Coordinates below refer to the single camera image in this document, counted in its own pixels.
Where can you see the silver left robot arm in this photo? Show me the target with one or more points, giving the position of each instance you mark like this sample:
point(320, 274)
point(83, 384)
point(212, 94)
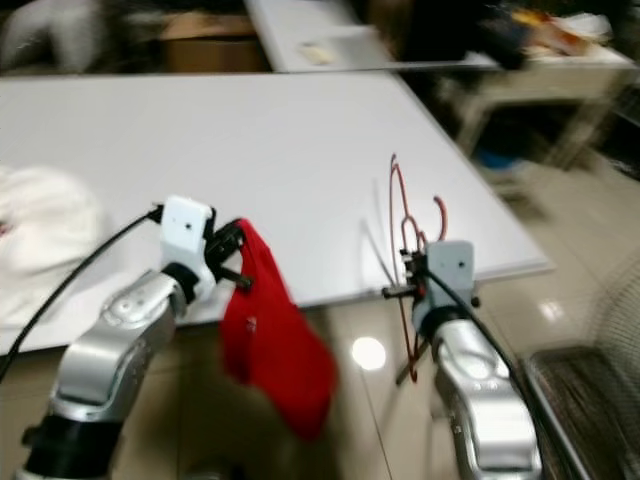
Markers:
point(125, 350)

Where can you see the plain red garment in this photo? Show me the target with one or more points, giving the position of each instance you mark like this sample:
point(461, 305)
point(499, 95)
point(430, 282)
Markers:
point(280, 350)

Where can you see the brown wooden speaker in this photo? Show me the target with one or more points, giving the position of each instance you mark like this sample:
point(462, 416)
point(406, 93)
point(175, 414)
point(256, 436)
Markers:
point(455, 30)

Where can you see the cream desk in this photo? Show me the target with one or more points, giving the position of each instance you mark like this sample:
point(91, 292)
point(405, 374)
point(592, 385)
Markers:
point(540, 80)

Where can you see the white office table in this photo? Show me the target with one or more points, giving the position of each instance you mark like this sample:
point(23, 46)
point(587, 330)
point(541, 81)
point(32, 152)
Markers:
point(310, 25)

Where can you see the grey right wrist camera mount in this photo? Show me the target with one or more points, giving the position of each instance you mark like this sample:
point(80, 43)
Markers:
point(450, 270)

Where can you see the white jacket with red print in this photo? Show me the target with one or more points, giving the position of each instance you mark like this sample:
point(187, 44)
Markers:
point(50, 250)

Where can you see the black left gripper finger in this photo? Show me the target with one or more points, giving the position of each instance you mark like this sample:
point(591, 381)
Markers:
point(237, 236)
point(220, 236)

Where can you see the white remote control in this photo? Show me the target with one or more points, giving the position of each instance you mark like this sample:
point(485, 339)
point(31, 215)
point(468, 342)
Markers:
point(322, 54)

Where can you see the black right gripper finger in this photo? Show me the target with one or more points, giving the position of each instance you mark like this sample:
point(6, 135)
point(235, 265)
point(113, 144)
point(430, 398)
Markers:
point(407, 266)
point(421, 266)

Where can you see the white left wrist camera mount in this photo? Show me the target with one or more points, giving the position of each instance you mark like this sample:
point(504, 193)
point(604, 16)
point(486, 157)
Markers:
point(188, 235)

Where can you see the brown cardboard box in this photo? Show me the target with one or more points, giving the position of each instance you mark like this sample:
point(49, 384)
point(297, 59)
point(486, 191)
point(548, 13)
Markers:
point(215, 48)

